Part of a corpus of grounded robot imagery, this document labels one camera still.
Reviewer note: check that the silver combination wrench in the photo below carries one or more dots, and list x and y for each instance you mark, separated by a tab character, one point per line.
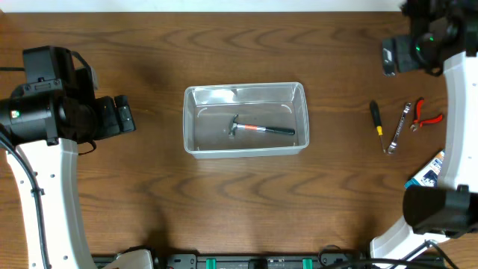
393	145

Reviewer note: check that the blue white small box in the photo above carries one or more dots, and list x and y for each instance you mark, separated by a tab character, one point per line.
428	175

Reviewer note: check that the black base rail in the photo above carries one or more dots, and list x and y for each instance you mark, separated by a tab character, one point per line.
324	258

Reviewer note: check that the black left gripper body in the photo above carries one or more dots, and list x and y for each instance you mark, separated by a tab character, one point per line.
85	120

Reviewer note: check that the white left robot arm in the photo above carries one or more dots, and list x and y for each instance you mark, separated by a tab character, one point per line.
42	126

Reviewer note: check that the clear plastic container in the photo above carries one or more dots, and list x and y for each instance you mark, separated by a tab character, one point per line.
208	110

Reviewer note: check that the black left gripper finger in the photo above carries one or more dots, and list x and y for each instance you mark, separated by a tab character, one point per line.
126	119
121	100

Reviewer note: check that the claw hammer black orange handle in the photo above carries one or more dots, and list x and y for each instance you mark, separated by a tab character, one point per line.
234	125

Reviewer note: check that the black yellow screwdriver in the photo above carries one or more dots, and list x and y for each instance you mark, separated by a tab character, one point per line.
374	110

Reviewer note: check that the red black pliers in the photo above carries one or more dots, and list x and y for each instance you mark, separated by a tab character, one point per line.
418	123

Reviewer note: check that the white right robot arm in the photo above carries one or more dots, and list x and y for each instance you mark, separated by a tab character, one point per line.
442	41

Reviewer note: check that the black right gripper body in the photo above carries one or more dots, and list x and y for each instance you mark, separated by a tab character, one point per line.
413	55

